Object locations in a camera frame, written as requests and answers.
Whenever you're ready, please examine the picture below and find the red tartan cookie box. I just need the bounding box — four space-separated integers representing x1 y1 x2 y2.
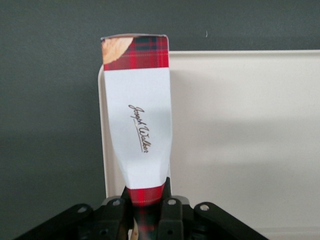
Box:
100 34 174 240

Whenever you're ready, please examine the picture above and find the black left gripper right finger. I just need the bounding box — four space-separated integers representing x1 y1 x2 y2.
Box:
157 176 194 240

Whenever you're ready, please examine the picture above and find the beige plastic tray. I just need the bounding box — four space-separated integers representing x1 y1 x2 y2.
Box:
97 49 320 230

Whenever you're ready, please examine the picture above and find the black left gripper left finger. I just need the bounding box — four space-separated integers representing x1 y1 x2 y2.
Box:
98 186 136 240

